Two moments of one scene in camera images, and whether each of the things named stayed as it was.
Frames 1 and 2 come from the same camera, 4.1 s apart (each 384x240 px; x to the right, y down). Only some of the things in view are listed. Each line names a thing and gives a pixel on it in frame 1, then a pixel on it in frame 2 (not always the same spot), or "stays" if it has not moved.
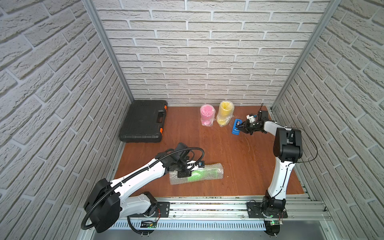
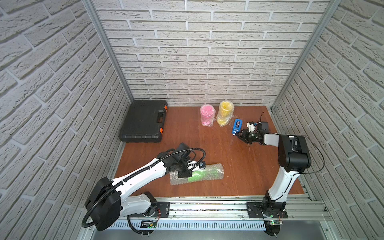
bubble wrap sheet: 207,112 stays
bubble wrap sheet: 211,171 stays
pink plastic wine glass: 207,112 stays
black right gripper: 246,127 to 244,136
